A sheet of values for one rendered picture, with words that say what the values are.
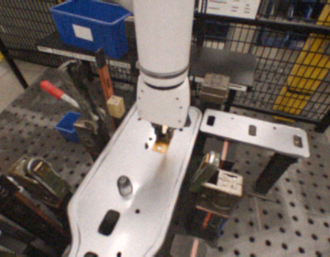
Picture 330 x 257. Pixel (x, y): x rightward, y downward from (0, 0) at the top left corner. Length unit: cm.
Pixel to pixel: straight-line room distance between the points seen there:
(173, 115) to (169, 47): 14
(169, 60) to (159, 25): 5
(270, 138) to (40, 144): 93
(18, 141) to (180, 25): 99
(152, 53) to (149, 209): 32
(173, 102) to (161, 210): 23
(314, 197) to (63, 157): 101
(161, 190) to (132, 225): 10
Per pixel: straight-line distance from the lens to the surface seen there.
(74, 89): 50
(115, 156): 56
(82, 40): 95
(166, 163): 53
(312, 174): 106
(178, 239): 47
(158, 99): 38
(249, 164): 95
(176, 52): 32
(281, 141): 65
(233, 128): 63
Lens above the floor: 145
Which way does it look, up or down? 48 degrees down
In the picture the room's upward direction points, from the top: straight up
